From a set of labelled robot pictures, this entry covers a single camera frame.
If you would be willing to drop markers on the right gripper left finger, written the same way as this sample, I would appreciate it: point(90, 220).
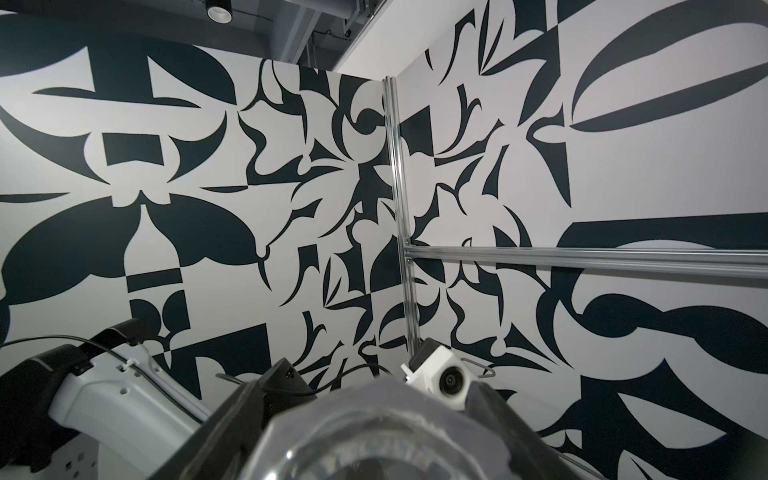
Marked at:
point(220, 446)

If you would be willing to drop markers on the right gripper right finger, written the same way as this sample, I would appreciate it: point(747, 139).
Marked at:
point(530, 456)

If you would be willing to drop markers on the clear smooth plastic cup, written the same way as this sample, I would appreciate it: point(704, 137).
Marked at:
point(383, 429)

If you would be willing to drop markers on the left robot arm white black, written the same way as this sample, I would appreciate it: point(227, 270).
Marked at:
point(60, 407)

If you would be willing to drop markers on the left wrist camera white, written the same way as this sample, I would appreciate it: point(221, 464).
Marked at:
point(439, 373)

